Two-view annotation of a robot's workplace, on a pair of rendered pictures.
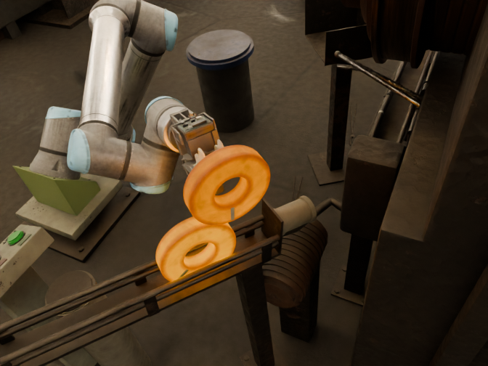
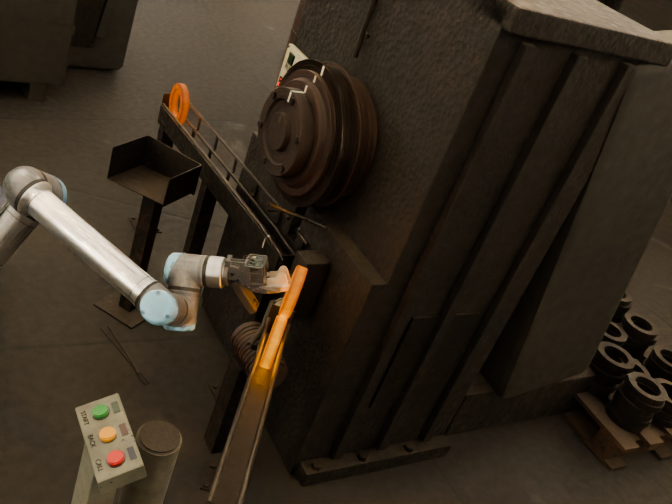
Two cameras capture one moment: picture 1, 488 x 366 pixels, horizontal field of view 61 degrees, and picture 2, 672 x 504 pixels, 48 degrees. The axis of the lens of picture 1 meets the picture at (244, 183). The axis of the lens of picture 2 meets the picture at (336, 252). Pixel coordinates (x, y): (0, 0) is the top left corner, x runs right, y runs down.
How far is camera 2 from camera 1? 1.86 m
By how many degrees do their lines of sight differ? 57
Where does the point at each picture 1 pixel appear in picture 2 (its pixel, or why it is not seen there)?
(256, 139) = (18, 303)
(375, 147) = (313, 255)
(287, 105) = (17, 256)
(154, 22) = (56, 190)
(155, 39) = not seen: hidden behind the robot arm
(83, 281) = (162, 425)
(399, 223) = (375, 280)
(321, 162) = (113, 306)
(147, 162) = (192, 304)
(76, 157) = (173, 309)
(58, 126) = not seen: outside the picture
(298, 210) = not seen: hidden behind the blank
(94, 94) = (127, 262)
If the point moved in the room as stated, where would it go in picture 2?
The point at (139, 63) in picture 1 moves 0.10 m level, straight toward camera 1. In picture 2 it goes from (24, 232) to (54, 246)
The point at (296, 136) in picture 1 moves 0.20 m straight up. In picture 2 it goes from (62, 288) to (69, 249)
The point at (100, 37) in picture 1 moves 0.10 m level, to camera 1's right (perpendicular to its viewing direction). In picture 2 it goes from (69, 213) to (95, 203)
